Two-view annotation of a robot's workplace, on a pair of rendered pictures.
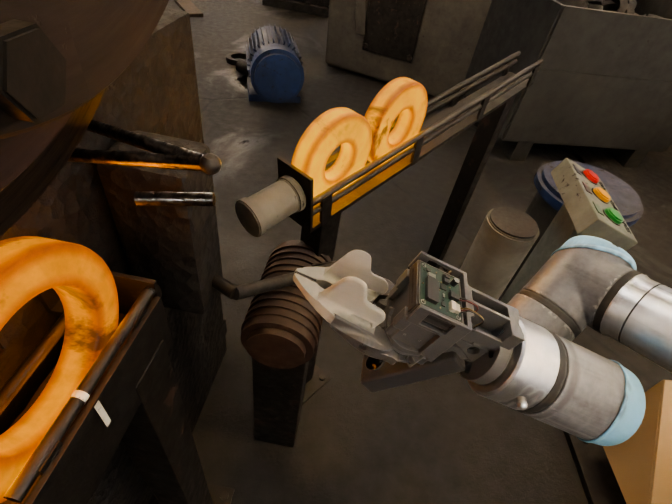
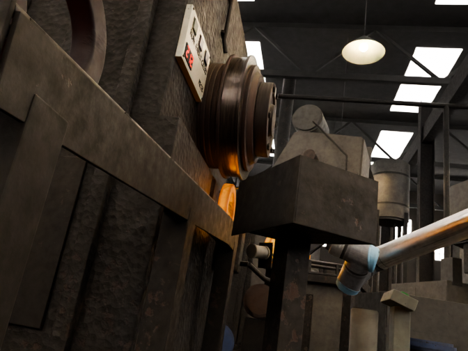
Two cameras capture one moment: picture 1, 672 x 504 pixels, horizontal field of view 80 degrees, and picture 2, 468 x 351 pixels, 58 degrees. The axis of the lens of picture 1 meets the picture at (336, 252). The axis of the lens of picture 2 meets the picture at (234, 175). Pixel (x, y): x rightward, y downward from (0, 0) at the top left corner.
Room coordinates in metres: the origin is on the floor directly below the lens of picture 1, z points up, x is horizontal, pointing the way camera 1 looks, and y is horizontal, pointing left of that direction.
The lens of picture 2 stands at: (-1.31, -0.03, 0.41)
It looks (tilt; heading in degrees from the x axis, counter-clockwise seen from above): 18 degrees up; 9
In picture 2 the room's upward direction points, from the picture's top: 9 degrees clockwise
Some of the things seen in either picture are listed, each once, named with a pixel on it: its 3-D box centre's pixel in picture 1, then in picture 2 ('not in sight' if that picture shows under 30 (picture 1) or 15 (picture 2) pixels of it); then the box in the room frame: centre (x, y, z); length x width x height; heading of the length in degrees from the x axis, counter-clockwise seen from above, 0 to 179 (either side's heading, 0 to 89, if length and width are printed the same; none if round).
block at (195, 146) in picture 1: (169, 231); (230, 242); (0.37, 0.22, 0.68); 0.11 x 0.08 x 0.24; 88
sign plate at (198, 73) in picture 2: not in sight; (195, 56); (-0.20, 0.33, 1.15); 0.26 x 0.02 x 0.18; 178
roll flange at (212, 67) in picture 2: not in sight; (220, 117); (0.14, 0.29, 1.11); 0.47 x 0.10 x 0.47; 178
